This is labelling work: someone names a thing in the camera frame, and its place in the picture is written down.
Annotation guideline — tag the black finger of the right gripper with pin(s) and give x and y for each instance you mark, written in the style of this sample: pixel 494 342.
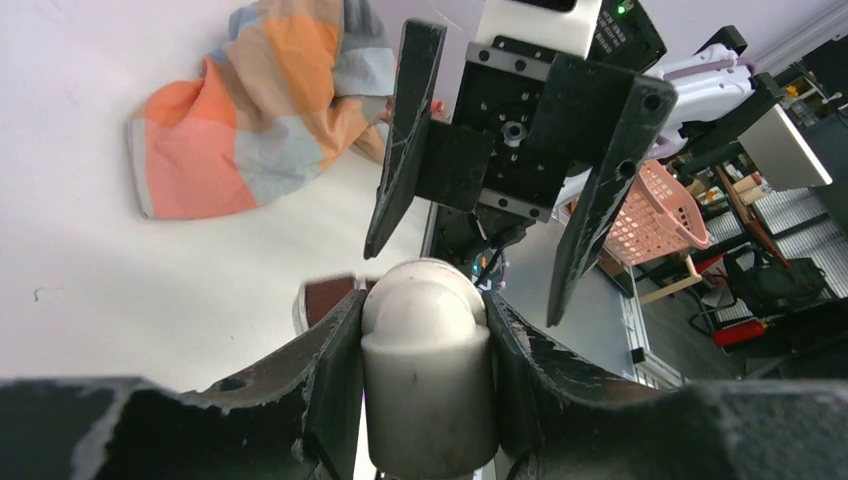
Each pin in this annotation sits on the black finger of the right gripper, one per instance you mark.
pixel 418 65
pixel 615 129

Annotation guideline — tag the red fire extinguisher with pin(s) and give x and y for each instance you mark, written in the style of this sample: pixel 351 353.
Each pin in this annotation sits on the red fire extinguisher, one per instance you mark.
pixel 740 333

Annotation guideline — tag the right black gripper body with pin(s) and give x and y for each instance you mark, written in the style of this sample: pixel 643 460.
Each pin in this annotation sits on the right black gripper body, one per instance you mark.
pixel 526 119

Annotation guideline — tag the pink plastic basket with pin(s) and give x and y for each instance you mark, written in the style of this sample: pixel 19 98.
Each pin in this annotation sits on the pink plastic basket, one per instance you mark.
pixel 658 217

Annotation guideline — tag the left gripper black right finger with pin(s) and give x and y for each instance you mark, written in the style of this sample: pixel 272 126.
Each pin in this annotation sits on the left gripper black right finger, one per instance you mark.
pixel 562 417

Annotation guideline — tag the brown water faucet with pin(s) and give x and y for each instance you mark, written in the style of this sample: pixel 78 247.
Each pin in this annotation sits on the brown water faucet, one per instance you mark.
pixel 316 298

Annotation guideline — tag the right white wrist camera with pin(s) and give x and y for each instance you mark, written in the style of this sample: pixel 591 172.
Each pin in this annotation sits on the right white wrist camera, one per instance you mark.
pixel 570 31

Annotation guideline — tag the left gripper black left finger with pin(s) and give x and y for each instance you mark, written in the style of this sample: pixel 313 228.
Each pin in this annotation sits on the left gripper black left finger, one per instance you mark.
pixel 295 414

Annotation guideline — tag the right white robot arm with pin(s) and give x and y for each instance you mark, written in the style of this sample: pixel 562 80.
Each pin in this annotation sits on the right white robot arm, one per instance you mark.
pixel 720 94

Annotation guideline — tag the white plastic fitting block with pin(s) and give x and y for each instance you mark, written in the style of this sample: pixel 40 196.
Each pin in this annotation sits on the white plastic fitting block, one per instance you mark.
pixel 428 377

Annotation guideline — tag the orange grey checkered cloth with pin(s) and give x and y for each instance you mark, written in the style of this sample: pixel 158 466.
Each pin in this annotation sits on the orange grey checkered cloth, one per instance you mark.
pixel 294 86

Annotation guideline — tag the grey table edge background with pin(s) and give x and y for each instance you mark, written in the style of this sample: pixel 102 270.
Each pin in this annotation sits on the grey table edge background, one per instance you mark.
pixel 781 154

